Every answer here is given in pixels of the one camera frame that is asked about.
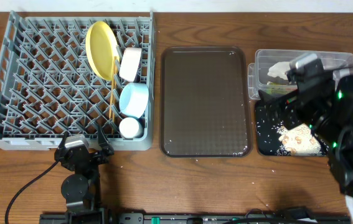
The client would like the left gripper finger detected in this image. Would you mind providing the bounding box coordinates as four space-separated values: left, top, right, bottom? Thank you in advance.
57 132 68 152
97 126 114 156

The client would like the small white cup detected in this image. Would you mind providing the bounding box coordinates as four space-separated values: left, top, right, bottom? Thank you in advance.
119 117 143 139

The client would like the white napkin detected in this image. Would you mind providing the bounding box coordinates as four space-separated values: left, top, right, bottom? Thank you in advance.
267 62 290 80

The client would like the light blue bowl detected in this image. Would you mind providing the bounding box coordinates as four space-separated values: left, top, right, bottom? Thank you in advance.
119 83 149 119

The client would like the wooden chopstick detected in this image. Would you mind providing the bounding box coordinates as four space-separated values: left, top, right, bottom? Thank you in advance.
109 77 116 119
109 57 117 134

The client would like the white bowl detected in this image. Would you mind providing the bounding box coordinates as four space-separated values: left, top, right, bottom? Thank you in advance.
119 47 142 82

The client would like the yellow plate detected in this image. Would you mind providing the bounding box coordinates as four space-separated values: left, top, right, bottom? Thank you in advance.
85 21 120 81

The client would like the green orange snack wrapper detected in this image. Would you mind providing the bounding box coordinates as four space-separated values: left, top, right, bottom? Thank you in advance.
266 82 297 95

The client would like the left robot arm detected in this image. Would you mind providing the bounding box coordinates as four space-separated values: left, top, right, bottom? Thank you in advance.
54 126 114 213

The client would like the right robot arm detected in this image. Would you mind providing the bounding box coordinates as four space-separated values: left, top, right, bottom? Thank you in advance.
259 75 353 222

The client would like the black waste tray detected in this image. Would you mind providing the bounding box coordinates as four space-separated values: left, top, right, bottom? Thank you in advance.
254 101 328 156

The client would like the grey plastic dishwasher rack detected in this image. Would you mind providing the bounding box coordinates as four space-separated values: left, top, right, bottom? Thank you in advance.
0 12 154 151

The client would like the clear plastic bin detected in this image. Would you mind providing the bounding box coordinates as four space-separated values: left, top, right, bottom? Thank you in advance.
248 49 353 100

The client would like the food scraps pile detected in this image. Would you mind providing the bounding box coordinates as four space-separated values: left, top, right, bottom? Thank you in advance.
276 124 322 156

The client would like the dark brown serving tray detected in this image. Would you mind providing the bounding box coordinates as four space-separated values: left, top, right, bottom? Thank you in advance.
160 46 253 158

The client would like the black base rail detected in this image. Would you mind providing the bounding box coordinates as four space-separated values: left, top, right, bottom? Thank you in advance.
39 207 351 224

